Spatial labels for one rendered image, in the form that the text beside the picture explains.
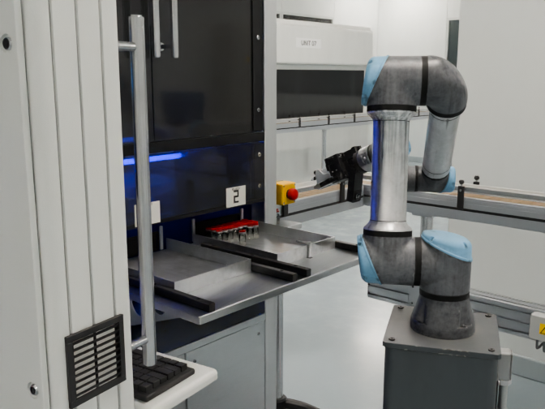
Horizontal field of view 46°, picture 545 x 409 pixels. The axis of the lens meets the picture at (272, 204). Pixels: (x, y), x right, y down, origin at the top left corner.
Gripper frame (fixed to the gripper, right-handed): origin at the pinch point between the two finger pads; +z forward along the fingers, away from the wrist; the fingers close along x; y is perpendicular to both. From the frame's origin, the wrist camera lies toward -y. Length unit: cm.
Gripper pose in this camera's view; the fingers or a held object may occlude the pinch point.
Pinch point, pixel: (318, 188)
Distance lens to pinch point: 210.6
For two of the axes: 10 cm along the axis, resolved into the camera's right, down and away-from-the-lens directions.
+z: -6.8, 3.0, 6.7
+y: -3.1, -9.4, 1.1
